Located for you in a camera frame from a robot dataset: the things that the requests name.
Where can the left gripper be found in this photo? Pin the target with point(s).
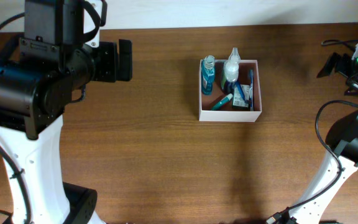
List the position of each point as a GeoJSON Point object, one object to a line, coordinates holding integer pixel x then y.
{"type": "Point", "coordinates": [109, 51]}

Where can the blue white toothbrush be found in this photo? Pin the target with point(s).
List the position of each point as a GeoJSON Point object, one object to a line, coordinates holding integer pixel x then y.
{"type": "Point", "coordinates": [251, 90]}

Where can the teal mouthwash bottle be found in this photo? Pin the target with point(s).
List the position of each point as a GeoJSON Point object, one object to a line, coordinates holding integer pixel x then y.
{"type": "Point", "coordinates": [207, 74]}

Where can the green white soap box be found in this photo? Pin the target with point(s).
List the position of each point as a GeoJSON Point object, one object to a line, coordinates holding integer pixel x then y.
{"type": "Point", "coordinates": [234, 100]}

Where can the clear foam pump bottle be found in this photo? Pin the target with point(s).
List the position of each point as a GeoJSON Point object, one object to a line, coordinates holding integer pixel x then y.
{"type": "Point", "coordinates": [230, 72]}

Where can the teal toothpaste tube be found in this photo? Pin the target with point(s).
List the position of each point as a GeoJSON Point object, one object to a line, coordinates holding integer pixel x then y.
{"type": "Point", "coordinates": [222, 102]}

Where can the blue disposable razor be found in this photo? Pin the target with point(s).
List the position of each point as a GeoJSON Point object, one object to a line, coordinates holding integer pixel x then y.
{"type": "Point", "coordinates": [243, 94]}

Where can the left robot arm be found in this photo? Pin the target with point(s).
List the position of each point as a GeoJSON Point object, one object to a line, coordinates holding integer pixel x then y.
{"type": "Point", "coordinates": [30, 148]}

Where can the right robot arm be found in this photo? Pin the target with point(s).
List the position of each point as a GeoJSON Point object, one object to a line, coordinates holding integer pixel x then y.
{"type": "Point", "coordinates": [341, 157]}

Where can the pink cardboard box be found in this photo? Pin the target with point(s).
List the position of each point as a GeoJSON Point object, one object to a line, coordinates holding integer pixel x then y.
{"type": "Point", "coordinates": [227, 113]}

